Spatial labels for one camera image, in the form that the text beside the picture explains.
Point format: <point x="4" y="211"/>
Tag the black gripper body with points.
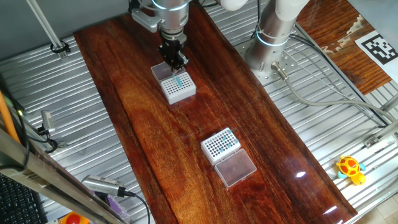
<point x="171" y="49"/>

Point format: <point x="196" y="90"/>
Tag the grey flat panel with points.
<point x="382" y="12"/>

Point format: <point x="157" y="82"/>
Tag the glossy wooden board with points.
<point x="174" y="130"/>

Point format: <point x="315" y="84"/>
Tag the aluminium rod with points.
<point x="43" y="25"/>

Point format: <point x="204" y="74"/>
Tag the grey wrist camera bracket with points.
<point x="144" y="20"/>

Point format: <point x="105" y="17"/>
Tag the white hinged pipette tip box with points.
<point x="180" y="91"/>
<point x="236" y="169"/>

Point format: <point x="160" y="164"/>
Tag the aluminium frame beam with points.
<point x="31" y="165"/>

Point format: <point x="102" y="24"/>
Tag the purple pipette tip box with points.
<point x="115" y="205"/>

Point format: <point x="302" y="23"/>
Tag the orange pole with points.
<point x="7" y="121"/>

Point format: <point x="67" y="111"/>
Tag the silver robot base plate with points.
<point x="289" y="62"/>

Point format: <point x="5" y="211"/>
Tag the white paper marker sheet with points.
<point x="381" y="46"/>

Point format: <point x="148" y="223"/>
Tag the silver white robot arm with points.
<point x="270" y="31"/>

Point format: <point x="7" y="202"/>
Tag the yellow orange turtle toy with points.
<point x="349" y="166"/>

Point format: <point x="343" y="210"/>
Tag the aluminium profile bar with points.
<point x="391" y="104"/>

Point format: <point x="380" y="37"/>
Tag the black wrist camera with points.
<point x="133" y="4"/>

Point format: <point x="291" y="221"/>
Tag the black keyboard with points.
<point x="18" y="202"/>

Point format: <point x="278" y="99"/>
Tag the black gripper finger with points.
<point x="174" y="64"/>
<point x="183" y="60"/>

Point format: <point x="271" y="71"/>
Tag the aluminium profile bracket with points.
<point x="371" y="141"/>

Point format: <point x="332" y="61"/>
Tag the black rod clamp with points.
<point x="66" y="49"/>

